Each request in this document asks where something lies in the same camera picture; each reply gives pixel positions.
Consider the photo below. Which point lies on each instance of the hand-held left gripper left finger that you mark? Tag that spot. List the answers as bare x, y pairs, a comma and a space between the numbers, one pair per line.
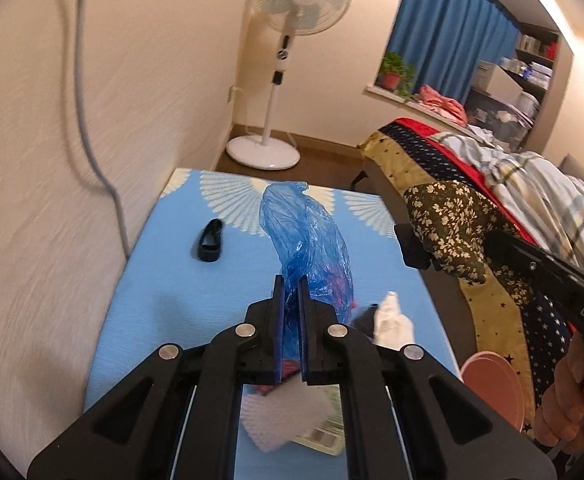
278, 320

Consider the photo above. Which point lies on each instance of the blue curtain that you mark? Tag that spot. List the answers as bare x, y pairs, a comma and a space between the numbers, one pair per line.
447, 35

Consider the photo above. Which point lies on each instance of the blue plastic bag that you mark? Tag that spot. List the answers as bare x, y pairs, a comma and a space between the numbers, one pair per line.
302, 230

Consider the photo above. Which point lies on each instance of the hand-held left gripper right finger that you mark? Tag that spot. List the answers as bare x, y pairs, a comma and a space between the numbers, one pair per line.
304, 320

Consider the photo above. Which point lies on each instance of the person's right hand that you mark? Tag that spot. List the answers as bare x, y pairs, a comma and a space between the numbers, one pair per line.
567, 400

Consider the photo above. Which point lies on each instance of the plaid quilt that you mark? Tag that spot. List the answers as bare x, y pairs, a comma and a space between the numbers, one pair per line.
522, 175

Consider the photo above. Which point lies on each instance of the star print bed sheet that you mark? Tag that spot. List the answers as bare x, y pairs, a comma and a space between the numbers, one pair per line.
542, 330

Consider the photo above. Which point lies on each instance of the clear storage box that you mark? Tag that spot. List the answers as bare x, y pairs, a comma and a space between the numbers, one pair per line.
502, 120

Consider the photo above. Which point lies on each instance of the white packet with barcode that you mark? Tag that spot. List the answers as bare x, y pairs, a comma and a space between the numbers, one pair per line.
272, 425

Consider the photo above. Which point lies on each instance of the wall socket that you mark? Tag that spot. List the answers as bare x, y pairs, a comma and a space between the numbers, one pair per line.
231, 94

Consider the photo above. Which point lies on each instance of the grey cardboard box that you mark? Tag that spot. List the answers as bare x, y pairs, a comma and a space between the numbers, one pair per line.
489, 77

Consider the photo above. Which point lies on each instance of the potted green plant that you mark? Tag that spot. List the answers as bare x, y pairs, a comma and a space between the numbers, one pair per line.
392, 80

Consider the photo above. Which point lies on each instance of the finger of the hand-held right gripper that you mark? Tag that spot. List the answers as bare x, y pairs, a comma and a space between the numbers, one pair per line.
414, 250

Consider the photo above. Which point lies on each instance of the wooden shelf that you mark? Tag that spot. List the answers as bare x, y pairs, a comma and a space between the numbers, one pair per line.
547, 75

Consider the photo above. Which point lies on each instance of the red blanket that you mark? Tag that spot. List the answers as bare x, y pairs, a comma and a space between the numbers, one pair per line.
422, 127

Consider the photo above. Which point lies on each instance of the white standing fan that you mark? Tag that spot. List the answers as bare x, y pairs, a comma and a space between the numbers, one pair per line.
264, 152

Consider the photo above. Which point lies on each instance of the pink cloth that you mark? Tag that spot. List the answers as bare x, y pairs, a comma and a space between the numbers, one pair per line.
442, 105

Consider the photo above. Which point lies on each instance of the white tissue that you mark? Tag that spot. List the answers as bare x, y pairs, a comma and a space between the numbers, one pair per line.
392, 325

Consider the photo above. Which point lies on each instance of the dark floral cloth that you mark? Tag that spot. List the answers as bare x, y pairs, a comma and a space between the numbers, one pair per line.
447, 230

